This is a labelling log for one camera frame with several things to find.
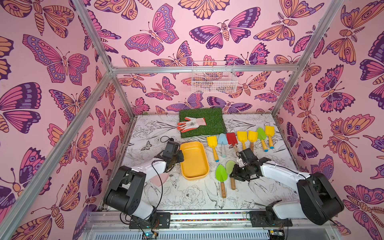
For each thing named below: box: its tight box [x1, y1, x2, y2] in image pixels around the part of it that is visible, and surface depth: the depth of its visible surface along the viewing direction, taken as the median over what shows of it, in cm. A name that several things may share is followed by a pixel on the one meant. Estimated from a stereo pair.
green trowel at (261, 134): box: [257, 127, 267, 141], surface depth 108 cm
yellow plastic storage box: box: [180, 141, 210, 181], surface depth 95 cm
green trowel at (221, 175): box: [215, 164, 228, 199], surface depth 90 cm
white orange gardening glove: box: [177, 117, 207, 133], surface depth 112 cm
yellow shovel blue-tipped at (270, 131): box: [265, 125, 276, 149], surface depth 111 cm
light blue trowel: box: [218, 133, 228, 158], surface depth 105 cm
